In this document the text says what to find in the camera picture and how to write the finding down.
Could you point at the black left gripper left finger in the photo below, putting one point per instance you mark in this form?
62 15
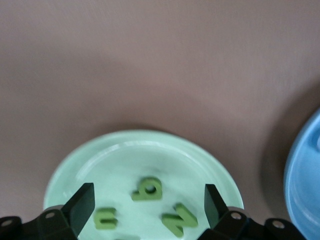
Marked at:
80 207

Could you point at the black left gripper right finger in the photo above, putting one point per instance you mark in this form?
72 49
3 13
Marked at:
215 210

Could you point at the green letter u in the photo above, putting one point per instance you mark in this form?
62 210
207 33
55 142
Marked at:
107 212

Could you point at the green letter N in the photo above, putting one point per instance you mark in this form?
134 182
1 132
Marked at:
180 220

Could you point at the green letter q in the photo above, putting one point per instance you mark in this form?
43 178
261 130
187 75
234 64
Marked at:
146 197

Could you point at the light green plate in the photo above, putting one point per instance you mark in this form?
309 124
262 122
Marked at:
140 162

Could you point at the blue plate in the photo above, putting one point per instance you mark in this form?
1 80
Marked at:
305 175

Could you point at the brown table cover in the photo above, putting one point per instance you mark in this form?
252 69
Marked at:
160 50

